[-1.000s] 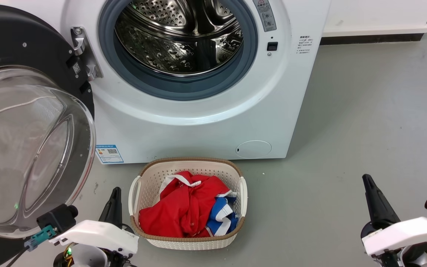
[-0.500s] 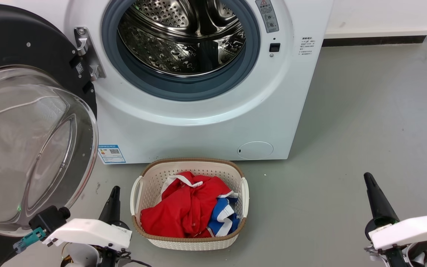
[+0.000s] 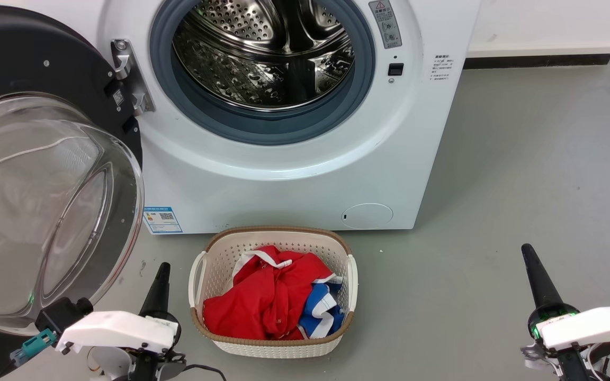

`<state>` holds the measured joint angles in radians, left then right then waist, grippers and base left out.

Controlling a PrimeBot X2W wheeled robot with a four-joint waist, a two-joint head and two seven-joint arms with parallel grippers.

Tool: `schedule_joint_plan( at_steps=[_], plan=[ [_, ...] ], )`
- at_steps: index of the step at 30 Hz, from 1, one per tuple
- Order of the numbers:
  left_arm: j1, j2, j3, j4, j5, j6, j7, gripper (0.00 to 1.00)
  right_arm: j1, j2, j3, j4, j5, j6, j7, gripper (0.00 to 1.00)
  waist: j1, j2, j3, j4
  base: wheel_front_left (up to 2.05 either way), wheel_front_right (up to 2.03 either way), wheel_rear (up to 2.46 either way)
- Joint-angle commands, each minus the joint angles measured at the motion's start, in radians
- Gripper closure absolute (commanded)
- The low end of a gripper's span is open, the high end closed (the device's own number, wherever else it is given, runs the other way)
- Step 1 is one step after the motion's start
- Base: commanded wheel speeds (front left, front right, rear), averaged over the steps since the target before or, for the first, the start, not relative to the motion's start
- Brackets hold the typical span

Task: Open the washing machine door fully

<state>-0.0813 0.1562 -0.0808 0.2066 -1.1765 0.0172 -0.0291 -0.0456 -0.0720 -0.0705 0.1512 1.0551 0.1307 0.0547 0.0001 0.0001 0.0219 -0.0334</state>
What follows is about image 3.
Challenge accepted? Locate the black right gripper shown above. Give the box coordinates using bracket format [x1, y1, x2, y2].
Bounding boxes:
[521, 243, 578, 342]

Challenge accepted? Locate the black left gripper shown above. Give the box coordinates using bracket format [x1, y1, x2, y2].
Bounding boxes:
[134, 262, 185, 374]

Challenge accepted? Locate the black round glass washer door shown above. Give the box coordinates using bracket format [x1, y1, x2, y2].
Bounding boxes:
[0, 5, 145, 336]

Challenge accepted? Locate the white front-load washing machine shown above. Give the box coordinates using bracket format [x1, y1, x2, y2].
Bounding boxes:
[97, 0, 483, 235]

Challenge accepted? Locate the metal door hinge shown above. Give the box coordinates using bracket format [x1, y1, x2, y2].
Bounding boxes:
[110, 39, 156, 116]

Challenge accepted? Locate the blue energy label sticker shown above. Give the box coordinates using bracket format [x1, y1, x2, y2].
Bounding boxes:
[143, 206, 183, 234]

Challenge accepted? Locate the red garment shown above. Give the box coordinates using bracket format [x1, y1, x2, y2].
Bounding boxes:
[202, 245, 337, 341]

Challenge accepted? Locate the white woven-rim laundry basket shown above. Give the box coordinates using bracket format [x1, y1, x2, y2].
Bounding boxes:
[189, 226, 359, 359]

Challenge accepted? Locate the blue and white garment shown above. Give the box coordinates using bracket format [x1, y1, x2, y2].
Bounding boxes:
[299, 275, 346, 339]

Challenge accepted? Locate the round white filter cover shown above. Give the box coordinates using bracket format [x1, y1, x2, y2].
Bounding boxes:
[341, 203, 394, 230]

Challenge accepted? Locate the small printed text sticker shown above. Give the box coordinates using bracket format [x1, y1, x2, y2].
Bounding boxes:
[432, 54, 454, 81]

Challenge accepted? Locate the stainless steel washer drum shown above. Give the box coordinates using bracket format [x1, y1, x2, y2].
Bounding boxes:
[172, 0, 356, 112]

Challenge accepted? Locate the grey warning label sticker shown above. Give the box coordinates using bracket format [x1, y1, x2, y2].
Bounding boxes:
[368, 0, 403, 49]

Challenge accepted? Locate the black left camera plug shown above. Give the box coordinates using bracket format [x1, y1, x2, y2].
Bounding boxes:
[35, 297, 94, 334]

